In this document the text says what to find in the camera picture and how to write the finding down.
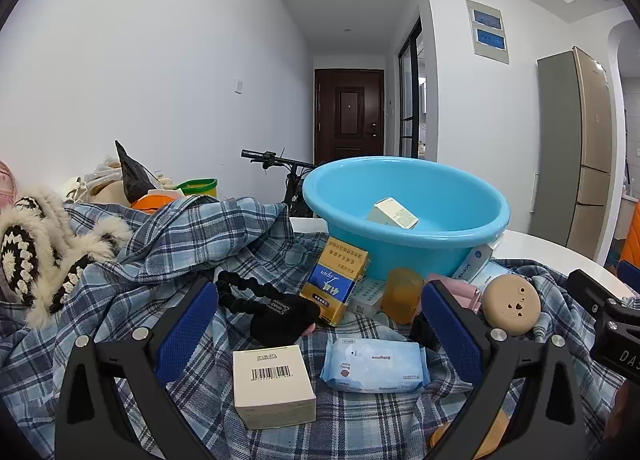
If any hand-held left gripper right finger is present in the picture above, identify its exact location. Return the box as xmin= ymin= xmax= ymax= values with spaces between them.
xmin=420 ymin=279 xmax=588 ymax=460

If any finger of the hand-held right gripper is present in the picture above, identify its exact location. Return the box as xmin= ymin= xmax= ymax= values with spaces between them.
xmin=566 ymin=268 xmax=622 ymax=317

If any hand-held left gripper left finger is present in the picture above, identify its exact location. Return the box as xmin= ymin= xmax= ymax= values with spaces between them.
xmin=52 ymin=276 xmax=221 ymax=460

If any gold bottle with black cap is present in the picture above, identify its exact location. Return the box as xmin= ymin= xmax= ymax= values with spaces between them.
xmin=409 ymin=312 xmax=436 ymax=346

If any pink cup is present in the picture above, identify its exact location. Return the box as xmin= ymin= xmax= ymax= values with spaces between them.
xmin=425 ymin=276 xmax=483 ymax=313

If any beige round case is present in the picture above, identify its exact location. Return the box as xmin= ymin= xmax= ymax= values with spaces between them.
xmin=481 ymin=274 xmax=542 ymax=337

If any white box with blue print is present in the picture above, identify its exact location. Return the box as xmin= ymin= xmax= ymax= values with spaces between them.
xmin=452 ymin=242 xmax=496 ymax=283

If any light blue wipes packet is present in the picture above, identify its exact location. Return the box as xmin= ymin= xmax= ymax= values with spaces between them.
xmin=470 ymin=260 xmax=516 ymax=291
xmin=320 ymin=338 xmax=431 ymax=394

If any blue plastic basin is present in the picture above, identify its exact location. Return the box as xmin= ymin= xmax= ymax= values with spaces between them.
xmin=302 ymin=156 xmax=512 ymax=281

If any black cloth pouch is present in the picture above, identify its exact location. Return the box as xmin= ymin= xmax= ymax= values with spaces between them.
xmin=250 ymin=292 xmax=321 ymax=347

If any large cream box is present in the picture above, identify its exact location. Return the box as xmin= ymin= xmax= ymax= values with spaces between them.
xmin=232 ymin=344 xmax=317 ymax=431

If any yellow and blue box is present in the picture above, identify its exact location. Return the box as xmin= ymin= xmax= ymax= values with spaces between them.
xmin=299 ymin=236 xmax=370 ymax=327

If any green-rimmed container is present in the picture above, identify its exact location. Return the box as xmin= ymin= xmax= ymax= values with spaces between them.
xmin=175 ymin=179 xmax=219 ymax=200

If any translucent orange soap bar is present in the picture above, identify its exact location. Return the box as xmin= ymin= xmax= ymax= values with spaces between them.
xmin=382 ymin=267 xmax=425 ymax=325

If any black scrunchie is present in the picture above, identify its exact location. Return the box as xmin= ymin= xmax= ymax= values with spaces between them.
xmin=216 ymin=270 xmax=288 ymax=316

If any orange padded seat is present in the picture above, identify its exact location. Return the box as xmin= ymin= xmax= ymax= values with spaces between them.
xmin=617 ymin=200 xmax=640 ymax=271

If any small white carton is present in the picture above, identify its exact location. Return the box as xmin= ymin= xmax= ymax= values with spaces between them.
xmin=347 ymin=276 xmax=388 ymax=315

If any blue plaid blanket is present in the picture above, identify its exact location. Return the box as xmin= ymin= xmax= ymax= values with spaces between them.
xmin=0 ymin=196 xmax=626 ymax=460

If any orange translucent lid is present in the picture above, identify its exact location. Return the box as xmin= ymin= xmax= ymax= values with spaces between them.
xmin=430 ymin=407 xmax=511 ymax=460

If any small cream box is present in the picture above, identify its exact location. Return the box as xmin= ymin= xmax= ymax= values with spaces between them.
xmin=367 ymin=197 xmax=420 ymax=230

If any orange round object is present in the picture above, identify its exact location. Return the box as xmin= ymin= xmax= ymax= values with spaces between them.
xmin=131 ymin=192 xmax=183 ymax=213

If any beige refrigerator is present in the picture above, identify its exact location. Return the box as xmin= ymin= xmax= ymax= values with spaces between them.
xmin=529 ymin=46 xmax=626 ymax=261

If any black plastic bag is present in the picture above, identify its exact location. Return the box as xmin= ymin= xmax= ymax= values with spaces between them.
xmin=115 ymin=140 xmax=160 ymax=206

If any white plastic bag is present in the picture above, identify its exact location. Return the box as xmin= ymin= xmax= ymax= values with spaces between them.
xmin=62 ymin=155 xmax=176 ymax=206

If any fur-trimmed crochet garment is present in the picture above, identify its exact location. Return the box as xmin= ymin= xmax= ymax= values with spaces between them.
xmin=0 ymin=185 xmax=132 ymax=328

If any pink cloth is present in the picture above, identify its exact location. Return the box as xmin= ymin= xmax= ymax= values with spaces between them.
xmin=0 ymin=160 xmax=18 ymax=213

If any dark brown door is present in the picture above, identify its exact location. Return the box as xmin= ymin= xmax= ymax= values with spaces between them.
xmin=314 ymin=68 xmax=386 ymax=166

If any black-framed glass door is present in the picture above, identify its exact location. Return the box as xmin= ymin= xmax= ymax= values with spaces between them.
xmin=398 ymin=16 xmax=427 ymax=160

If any black bicycle handlebar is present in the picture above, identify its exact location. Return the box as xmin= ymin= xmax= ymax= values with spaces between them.
xmin=241 ymin=149 xmax=328 ymax=218

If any grey wall panel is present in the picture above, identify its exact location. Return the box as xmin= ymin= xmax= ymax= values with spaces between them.
xmin=466 ymin=0 xmax=511 ymax=64

